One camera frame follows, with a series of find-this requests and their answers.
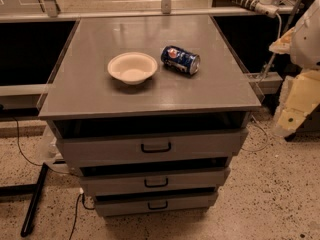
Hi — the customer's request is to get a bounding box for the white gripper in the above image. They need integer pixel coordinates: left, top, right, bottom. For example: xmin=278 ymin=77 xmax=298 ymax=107
xmin=269 ymin=27 xmax=320 ymax=137

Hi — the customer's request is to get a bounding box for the grey top drawer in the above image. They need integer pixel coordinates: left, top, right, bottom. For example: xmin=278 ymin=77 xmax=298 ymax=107
xmin=57 ymin=129 xmax=248 ymax=168

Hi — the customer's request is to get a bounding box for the grey drawer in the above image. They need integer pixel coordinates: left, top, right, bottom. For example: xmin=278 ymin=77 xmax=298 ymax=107
xmin=57 ymin=129 xmax=248 ymax=168
xmin=80 ymin=168 xmax=230 ymax=196
xmin=95 ymin=192 xmax=217 ymax=217

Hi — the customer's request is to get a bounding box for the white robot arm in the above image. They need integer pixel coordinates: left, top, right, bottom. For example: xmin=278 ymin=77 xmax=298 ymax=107
xmin=269 ymin=0 xmax=320 ymax=137

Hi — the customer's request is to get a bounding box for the grey drawer cabinet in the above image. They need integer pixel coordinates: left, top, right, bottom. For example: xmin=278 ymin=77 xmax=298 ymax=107
xmin=40 ymin=16 xmax=259 ymax=217

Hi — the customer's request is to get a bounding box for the grey middle drawer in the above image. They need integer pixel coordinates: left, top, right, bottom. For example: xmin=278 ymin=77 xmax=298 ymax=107
xmin=80 ymin=168 xmax=230 ymax=196

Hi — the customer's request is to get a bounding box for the grey bottom drawer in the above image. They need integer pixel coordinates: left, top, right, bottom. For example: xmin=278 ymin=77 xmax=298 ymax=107
xmin=95 ymin=192 xmax=217 ymax=217

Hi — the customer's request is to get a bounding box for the white power strip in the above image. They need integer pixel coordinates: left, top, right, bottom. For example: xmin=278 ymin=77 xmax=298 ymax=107
xmin=230 ymin=0 xmax=278 ymax=18

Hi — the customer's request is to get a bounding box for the blue Pepsi soda can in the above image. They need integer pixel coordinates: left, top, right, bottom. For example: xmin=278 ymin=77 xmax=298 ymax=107
xmin=161 ymin=45 xmax=200 ymax=75

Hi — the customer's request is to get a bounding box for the white paper bowl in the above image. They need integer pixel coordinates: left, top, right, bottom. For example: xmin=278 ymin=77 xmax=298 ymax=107
xmin=107 ymin=52 xmax=158 ymax=85

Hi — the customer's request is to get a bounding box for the black metal stand leg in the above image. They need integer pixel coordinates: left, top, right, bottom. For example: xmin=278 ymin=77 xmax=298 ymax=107
xmin=0 ymin=163 xmax=49 ymax=238

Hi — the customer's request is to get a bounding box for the white power cable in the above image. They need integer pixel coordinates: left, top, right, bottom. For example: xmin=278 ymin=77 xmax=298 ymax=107
xmin=256 ymin=13 xmax=284 ymax=82

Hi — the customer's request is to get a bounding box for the black floor cable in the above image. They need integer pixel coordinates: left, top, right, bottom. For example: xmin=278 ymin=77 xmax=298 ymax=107
xmin=67 ymin=193 xmax=96 ymax=240

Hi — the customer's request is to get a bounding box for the thin black wall cable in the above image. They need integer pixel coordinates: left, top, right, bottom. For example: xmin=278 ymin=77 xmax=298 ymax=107
xmin=11 ymin=117 xmax=44 ymax=168

